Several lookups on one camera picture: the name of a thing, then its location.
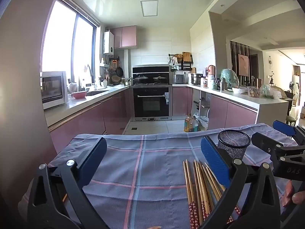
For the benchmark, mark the pink wall painting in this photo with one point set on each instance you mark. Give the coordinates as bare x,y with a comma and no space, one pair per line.
243,64

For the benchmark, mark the square ceiling light panel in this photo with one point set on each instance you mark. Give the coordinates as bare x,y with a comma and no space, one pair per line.
149,8

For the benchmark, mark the clear glass container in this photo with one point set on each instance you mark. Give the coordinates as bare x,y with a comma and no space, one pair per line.
253,92

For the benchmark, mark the bamboo steamer basket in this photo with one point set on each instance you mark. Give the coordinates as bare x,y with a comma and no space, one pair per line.
116,79

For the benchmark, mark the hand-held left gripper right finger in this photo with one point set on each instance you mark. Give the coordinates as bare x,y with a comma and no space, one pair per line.
214,157

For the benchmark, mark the light green plastic bag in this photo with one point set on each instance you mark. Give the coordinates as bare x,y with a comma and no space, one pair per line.
228,77

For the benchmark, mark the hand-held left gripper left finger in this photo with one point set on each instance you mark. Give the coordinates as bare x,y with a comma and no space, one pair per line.
94,159

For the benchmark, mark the black wall rack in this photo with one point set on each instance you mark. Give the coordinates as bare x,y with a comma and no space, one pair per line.
177,64

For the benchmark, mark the stainless steel pot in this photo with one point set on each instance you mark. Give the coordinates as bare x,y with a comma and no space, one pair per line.
196,79

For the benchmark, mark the round wall clock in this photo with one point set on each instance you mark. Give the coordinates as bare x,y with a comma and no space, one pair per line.
270,60

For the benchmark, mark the stainless steel bottle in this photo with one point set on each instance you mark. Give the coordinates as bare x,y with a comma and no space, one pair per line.
222,84

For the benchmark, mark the pink wall cabinet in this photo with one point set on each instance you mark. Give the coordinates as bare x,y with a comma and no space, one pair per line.
125,37

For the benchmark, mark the blue checked tablecloth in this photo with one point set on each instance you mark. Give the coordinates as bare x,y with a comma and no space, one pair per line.
154,167

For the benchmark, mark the white plastic bag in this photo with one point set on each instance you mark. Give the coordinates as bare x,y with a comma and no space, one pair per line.
202,121

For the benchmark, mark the black built-in oven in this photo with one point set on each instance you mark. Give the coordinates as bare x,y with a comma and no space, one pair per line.
150,102

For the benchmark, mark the white dotted jar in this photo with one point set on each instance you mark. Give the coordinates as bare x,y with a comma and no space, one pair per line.
105,83

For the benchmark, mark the pink base cabinets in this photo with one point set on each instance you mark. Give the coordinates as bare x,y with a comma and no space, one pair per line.
226,112
90,119

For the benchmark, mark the kitchen window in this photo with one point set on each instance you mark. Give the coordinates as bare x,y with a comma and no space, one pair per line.
59,40

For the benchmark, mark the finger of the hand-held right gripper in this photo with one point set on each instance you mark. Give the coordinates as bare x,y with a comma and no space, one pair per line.
283,127
264,142

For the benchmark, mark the bundle of wooden chopsticks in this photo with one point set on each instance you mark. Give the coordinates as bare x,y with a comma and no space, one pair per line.
194,195

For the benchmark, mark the white bowl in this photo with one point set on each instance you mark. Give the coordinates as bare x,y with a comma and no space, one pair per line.
238,90

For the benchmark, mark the white water heater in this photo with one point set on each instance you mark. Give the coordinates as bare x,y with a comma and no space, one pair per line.
108,43

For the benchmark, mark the pink electric kettle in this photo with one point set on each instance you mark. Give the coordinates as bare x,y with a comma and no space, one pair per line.
211,71

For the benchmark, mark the clear plastic bags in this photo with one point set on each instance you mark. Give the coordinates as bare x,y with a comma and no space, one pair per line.
271,91

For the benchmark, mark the black wok with lid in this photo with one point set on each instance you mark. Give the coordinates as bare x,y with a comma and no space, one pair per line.
141,79
159,79

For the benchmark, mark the yellow cooking oil bottle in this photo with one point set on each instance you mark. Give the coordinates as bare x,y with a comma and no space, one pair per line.
187,125

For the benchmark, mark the black hanging frying pan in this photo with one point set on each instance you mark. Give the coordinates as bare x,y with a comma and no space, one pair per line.
119,72

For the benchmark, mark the person's right hand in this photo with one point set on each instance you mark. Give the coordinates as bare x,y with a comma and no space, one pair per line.
299,198

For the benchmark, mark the wooden cutting board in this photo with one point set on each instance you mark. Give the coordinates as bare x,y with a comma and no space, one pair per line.
187,56

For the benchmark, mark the white kitchen counter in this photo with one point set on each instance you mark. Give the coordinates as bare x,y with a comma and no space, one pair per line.
271,112

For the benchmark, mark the white microwave oven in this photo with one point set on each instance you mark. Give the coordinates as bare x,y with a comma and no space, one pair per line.
53,90

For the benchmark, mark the kitchen faucet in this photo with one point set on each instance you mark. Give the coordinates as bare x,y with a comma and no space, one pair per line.
91,76

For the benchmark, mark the black range hood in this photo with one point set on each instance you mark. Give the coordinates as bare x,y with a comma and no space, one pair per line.
152,70

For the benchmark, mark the black mesh utensil holder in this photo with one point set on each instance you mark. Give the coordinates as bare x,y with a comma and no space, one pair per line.
233,148

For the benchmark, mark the pink bowl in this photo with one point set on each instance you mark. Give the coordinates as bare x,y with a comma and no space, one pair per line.
79,95

